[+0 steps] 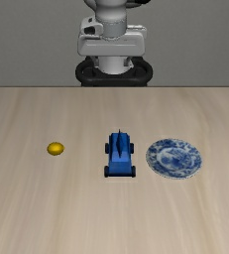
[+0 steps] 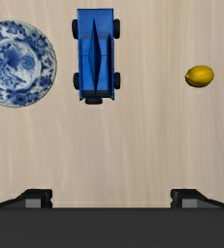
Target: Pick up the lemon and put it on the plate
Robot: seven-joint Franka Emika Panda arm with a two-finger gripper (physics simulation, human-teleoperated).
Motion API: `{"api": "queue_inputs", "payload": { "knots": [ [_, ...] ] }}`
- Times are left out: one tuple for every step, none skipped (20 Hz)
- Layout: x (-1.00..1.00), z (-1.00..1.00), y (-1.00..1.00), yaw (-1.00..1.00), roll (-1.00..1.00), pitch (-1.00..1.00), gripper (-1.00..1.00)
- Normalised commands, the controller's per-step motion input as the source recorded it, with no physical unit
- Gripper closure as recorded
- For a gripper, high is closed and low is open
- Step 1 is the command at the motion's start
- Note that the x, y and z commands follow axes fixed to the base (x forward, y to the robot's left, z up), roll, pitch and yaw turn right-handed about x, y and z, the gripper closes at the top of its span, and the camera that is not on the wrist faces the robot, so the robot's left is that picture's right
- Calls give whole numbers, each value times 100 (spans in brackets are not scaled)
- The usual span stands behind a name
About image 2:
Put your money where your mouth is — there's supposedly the blue and white patterned plate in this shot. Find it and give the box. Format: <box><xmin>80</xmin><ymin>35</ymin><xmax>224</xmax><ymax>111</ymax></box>
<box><xmin>0</xmin><ymin>19</ymin><xmax>58</xmax><ymax>109</ymax></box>

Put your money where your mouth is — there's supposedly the blue toy car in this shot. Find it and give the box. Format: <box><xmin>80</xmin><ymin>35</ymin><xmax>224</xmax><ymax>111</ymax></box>
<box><xmin>71</xmin><ymin>8</ymin><xmax>122</xmax><ymax>106</ymax></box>

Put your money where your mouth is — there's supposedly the yellow lemon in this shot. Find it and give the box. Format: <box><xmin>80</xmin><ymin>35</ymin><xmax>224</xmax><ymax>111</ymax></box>
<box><xmin>184</xmin><ymin>64</ymin><xmax>215</xmax><ymax>88</ymax></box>

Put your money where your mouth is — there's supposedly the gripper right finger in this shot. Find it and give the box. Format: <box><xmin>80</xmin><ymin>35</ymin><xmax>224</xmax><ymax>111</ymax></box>
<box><xmin>170</xmin><ymin>188</ymin><xmax>224</xmax><ymax>209</ymax></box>

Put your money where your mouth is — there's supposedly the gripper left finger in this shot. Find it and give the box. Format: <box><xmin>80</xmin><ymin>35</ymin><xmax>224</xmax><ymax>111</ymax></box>
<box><xmin>0</xmin><ymin>188</ymin><xmax>54</xmax><ymax>209</ymax></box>

